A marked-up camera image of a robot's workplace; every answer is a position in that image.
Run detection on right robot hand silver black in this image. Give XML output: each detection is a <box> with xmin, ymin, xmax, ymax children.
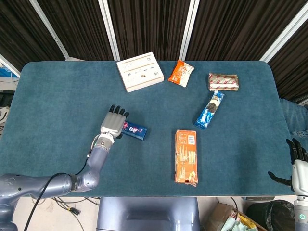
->
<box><xmin>268</xmin><ymin>138</ymin><xmax>308</xmax><ymax>197</ymax></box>

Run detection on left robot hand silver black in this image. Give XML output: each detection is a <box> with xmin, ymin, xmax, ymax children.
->
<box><xmin>100</xmin><ymin>104</ymin><xmax>130</xmax><ymax>140</ymax></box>

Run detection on blue glasses case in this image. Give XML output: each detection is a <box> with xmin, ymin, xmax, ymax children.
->
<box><xmin>121</xmin><ymin>121</ymin><xmax>148</xmax><ymax>141</ymax></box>

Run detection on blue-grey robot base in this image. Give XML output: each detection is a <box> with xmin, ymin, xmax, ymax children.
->
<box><xmin>96</xmin><ymin>197</ymin><xmax>201</xmax><ymax>231</ymax></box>

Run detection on white flat printed box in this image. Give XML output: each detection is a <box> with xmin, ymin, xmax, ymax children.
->
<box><xmin>116</xmin><ymin>51</ymin><xmax>165</xmax><ymax>93</ymax></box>

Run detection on brown cardboard box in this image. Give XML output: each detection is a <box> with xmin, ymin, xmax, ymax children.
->
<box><xmin>204</xmin><ymin>203</ymin><xmax>265</xmax><ymax>231</ymax></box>

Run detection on black bin bag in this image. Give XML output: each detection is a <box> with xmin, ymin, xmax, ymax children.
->
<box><xmin>246</xmin><ymin>199</ymin><xmax>295</xmax><ymax>231</ymax></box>

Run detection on blue felt table cloth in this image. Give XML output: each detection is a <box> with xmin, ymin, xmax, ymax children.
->
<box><xmin>0</xmin><ymin>60</ymin><xmax>297</xmax><ymax>198</ymax></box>

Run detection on blue denim jeans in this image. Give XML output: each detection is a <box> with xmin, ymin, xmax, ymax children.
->
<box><xmin>279</xmin><ymin>97</ymin><xmax>308</xmax><ymax>145</ymax></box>

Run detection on yellow wrapper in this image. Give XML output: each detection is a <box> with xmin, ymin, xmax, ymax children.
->
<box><xmin>238</xmin><ymin>215</ymin><xmax>257</xmax><ymax>228</ymax></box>

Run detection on long orange carton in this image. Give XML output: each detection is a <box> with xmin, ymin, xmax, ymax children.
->
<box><xmin>174</xmin><ymin>129</ymin><xmax>199</xmax><ymax>187</ymax></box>

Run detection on crumpled green paper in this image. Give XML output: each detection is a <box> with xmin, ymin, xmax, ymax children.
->
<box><xmin>222</xmin><ymin>216</ymin><xmax>244</xmax><ymax>231</ymax></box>

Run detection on orange and white snack packet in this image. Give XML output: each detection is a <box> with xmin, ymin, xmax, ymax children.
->
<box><xmin>167</xmin><ymin>60</ymin><xmax>195</xmax><ymax>88</ymax></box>

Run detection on blue cookie packet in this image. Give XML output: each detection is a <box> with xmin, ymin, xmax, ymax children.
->
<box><xmin>193</xmin><ymin>90</ymin><xmax>225</xmax><ymax>131</ymax></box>

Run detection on black pleated curtain panel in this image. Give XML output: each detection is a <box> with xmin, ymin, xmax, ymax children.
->
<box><xmin>36</xmin><ymin>0</ymin><xmax>114</xmax><ymax>61</ymax></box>
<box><xmin>185</xmin><ymin>0</ymin><xmax>305</xmax><ymax>61</ymax></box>
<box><xmin>267</xmin><ymin>26</ymin><xmax>308</xmax><ymax>98</ymax></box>
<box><xmin>0</xmin><ymin>0</ymin><xmax>66</xmax><ymax>72</ymax></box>
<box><xmin>107</xmin><ymin>0</ymin><xmax>192</xmax><ymax>61</ymax></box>

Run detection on white plastic object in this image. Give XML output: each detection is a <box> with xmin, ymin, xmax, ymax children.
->
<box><xmin>0</xmin><ymin>107</ymin><xmax>10</xmax><ymax>124</ymax></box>

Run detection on silver red-print snack packet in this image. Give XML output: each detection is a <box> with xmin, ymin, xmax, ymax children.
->
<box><xmin>208</xmin><ymin>72</ymin><xmax>240</xmax><ymax>92</ymax></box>

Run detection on blue printed bag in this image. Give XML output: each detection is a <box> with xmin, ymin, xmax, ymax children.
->
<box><xmin>0</xmin><ymin>67</ymin><xmax>13</xmax><ymax>78</ymax></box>

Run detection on black floor cable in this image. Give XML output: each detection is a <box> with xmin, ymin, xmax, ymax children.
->
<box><xmin>51</xmin><ymin>196</ymin><xmax>101</xmax><ymax>206</ymax></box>

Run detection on silver aluminium frame post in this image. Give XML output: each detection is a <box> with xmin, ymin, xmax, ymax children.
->
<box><xmin>29</xmin><ymin>0</ymin><xmax>71</xmax><ymax>61</ymax></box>
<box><xmin>179</xmin><ymin>0</ymin><xmax>200</xmax><ymax>61</ymax></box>
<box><xmin>259</xmin><ymin>3</ymin><xmax>308</xmax><ymax>64</ymax></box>
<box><xmin>98</xmin><ymin>0</ymin><xmax>121</xmax><ymax>61</ymax></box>
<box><xmin>0</xmin><ymin>54</ymin><xmax>22</xmax><ymax>78</ymax></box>

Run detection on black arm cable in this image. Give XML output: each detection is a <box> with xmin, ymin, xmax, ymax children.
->
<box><xmin>24</xmin><ymin>149</ymin><xmax>93</xmax><ymax>231</ymax></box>

